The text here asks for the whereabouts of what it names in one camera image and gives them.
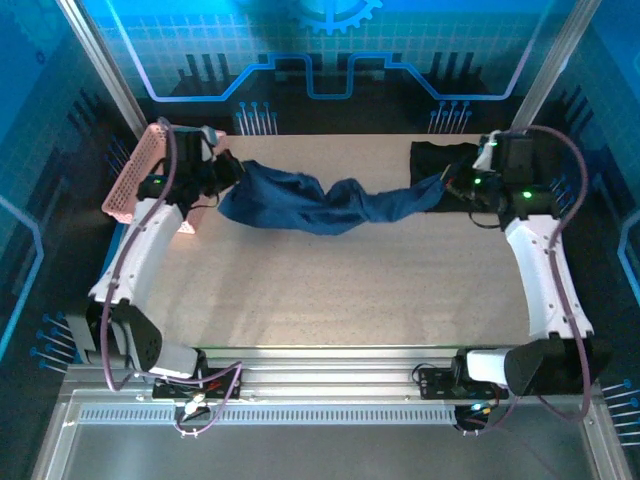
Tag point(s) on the blue t-shirt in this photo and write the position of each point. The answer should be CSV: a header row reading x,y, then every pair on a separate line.
x,y
300,200

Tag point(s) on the folded black t-shirt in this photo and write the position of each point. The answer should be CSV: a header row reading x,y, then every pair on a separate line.
x,y
430,160

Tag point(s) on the pink plastic basket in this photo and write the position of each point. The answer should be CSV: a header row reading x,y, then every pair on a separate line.
x,y
125,190

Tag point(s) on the aluminium frame post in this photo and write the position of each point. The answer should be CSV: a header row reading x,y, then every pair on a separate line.
x,y
107,75
550,75

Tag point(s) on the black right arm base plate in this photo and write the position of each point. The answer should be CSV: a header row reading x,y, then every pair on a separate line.
x,y
440,382

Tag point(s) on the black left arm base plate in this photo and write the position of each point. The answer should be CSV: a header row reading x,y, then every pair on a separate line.
x,y
220,385

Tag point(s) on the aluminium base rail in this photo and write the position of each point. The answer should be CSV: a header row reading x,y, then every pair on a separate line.
x,y
325,370

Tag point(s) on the grey metal bench frame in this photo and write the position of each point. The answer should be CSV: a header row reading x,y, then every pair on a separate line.
x,y
325,450

